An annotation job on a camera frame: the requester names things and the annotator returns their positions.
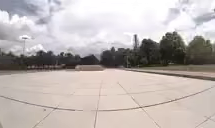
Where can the pale concrete slab plaza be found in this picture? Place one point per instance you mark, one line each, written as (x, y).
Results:
(105, 90)

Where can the tall chimney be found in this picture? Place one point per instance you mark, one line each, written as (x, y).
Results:
(135, 40)

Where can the row of trees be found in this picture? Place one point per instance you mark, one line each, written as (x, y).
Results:
(171, 46)

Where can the floodlight pole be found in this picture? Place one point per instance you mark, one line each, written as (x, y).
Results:
(24, 46)

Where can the low pale wall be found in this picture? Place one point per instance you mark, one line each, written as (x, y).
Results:
(90, 67)

